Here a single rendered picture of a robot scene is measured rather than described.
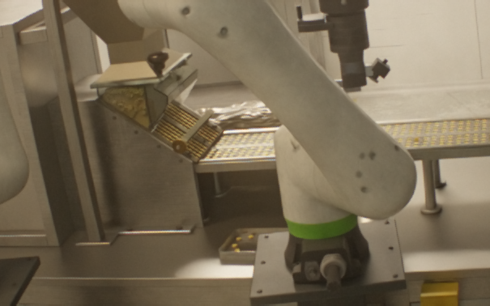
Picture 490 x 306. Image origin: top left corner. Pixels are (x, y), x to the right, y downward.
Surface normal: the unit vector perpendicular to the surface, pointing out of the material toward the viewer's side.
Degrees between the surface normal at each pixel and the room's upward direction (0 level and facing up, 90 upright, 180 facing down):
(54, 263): 0
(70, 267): 0
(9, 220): 90
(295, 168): 87
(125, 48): 90
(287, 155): 87
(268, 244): 0
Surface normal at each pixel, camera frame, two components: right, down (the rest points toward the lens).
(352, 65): -0.11, -0.02
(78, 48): 0.96, -0.06
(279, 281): -0.15, -0.94
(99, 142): -0.24, 0.33
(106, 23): -0.16, 0.69
